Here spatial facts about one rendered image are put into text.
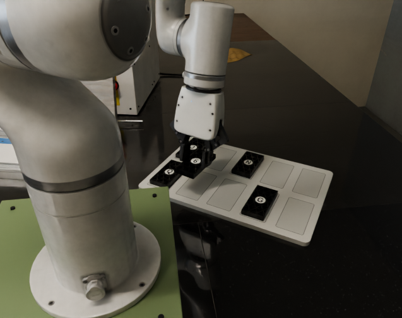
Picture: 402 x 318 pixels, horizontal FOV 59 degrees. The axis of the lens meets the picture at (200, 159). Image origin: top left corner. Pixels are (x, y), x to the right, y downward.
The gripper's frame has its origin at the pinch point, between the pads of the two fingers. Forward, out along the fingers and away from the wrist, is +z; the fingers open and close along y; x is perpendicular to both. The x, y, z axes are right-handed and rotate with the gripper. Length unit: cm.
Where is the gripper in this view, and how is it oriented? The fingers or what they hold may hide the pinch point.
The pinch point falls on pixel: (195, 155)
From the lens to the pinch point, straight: 80.3
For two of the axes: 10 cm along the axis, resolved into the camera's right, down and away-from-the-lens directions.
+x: 5.1, -2.8, 8.1
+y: 8.5, 2.8, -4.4
